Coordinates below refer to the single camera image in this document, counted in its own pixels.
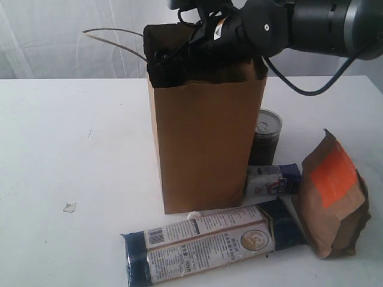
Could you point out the blue noodle packet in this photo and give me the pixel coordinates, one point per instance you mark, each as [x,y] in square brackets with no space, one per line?
[210,241]

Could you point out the brown pouch orange label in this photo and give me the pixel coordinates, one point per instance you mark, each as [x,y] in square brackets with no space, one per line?
[333,201]

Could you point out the white marshmallow near bag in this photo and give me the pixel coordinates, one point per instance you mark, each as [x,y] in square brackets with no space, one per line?
[194,215]

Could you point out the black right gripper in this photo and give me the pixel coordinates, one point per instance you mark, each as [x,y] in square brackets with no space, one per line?
[225,35]

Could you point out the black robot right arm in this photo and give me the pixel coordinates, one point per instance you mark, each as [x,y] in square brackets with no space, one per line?
[266,28]

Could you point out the dark can silver lid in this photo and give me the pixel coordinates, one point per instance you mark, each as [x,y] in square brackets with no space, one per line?
[266,137]

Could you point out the brown paper bag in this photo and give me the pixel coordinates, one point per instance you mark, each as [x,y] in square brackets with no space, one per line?
[203,132]

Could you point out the small blue white packet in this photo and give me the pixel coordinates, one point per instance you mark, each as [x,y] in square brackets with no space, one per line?
[272,180]

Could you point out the torn clear tape scrap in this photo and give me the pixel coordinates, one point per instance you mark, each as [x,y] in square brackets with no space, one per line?
[70,208]

